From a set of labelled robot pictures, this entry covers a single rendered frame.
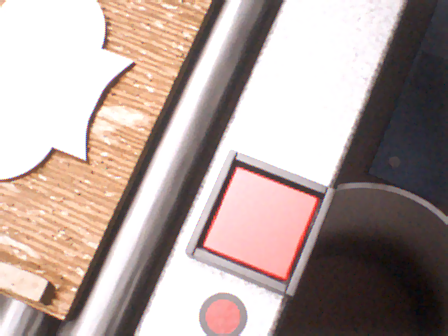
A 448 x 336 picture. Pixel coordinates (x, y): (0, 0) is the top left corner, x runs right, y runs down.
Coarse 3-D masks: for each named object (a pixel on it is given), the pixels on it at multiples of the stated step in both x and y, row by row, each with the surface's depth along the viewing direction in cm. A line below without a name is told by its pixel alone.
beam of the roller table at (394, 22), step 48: (288, 0) 63; (336, 0) 63; (384, 0) 63; (288, 48) 62; (336, 48) 62; (384, 48) 62; (240, 96) 61; (288, 96) 61; (336, 96) 61; (240, 144) 60; (288, 144) 60; (336, 144) 60; (192, 288) 58; (240, 288) 57
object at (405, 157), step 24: (432, 24) 160; (432, 48) 159; (432, 72) 149; (408, 96) 156; (432, 96) 156; (408, 120) 155; (432, 120) 155; (384, 144) 154; (408, 144) 154; (432, 144) 153; (384, 168) 153; (408, 168) 152; (432, 168) 152; (432, 192) 151
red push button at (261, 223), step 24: (240, 168) 58; (240, 192) 58; (264, 192) 58; (288, 192) 58; (216, 216) 57; (240, 216) 57; (264, 216) 57; (288, 216) 57; (312, 216) 57; (216, 240) 57; (240, 240) 57; (264, 240) 57; (288, 240) 57; (264, 264) 56; (288, 264) 56
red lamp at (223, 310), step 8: (216, 304) 57; (224, 304) 57; (232, 304) 57; (208, 312) 57; (216, 312) 57; (224, 312) 57; (232, 312) 57; (208, 320) 57; (216, 320) 57; (224, 320) 57; (232, 320) 57; (216, 328) 57; (224, 328) 57; (232, 328) 57
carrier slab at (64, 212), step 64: (0, 0) 62; (128, 0) 62; (192, 0) 61; (128, 128) 59; (0, 192) 58; (64, 192) 58; (128, 192) 59; (0, 256) 57; (64, 256) 56; (64, 320) 56
